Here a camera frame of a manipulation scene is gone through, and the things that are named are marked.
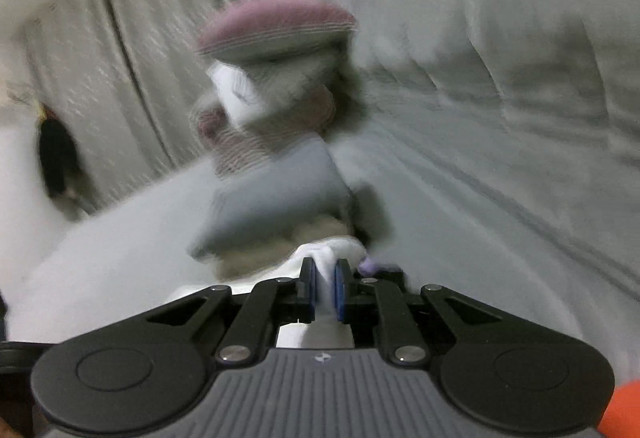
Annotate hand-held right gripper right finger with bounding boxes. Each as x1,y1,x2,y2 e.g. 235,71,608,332
334,259,504,365

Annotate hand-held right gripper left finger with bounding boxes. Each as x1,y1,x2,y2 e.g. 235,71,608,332
145,257,317,365

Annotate white pants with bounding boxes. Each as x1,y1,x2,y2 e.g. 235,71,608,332
185,238,373,350

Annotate grey folded garment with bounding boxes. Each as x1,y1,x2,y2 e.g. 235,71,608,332
189,135,353,261

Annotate grey bed blanket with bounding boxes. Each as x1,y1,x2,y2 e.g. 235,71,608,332
0,68,640,419

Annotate folded pink white quilt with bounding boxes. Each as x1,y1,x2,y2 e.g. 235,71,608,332
189,55,363,174

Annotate dark hanging garment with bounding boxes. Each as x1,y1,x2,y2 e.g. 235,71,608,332
36,102,83,201

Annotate pink grey pillow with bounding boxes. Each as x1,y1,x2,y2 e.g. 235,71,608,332
194,0,360,65

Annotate beige star-print curtain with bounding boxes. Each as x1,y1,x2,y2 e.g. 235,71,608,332
10,0,281,214

